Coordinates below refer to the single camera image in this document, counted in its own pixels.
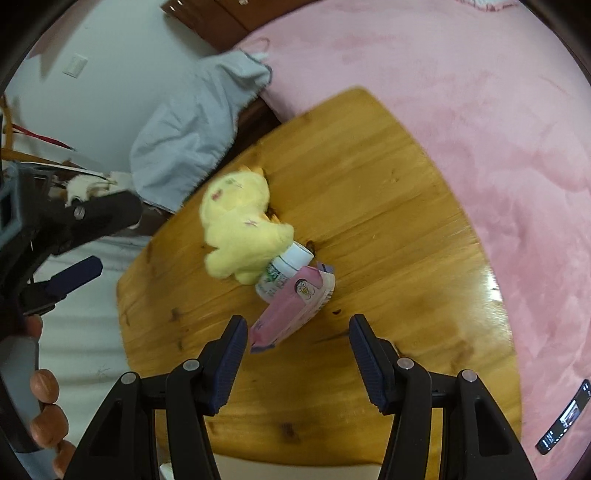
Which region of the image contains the black smartphone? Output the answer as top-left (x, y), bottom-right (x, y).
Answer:
top-left (536, 379), bottom-right (590, 455)

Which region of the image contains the white handbag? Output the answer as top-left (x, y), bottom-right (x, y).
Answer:
top-left (66, 172), bottom-right (135, 205)

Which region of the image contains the grey cloth on nightstand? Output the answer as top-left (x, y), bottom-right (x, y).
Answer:
top-left (129, 50), bottom-right (273, 213)

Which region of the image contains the yellow chick plush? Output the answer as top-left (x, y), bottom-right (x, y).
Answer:
top-left (199, 166), bottom-right (294, 285)

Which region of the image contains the pink tissue pack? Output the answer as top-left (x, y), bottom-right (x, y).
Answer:
top-left (249, 266), bottom-right (335, 353)

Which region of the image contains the white plastic tray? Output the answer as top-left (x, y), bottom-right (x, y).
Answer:
top-left (158, 453), bottom-right (385, 480)

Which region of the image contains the brown wooden headboard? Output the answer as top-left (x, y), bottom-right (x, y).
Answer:
top-left (161, 0), bottom-right (314, 51)

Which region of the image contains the left hand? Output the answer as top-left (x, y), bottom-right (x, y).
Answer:
top-left (22, 314), bottom-right (77, 480)

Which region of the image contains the white curtain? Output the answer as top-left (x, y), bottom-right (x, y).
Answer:
top-left (27, 236), bottom-right (148, 446)

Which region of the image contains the small white bottle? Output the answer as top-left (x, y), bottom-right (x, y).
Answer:
top-left (256, 242), bottom-right (315, 303)

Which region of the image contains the pink bed quilt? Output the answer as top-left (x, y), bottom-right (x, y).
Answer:
top-left (239, 1), bottom-right (590, 479)

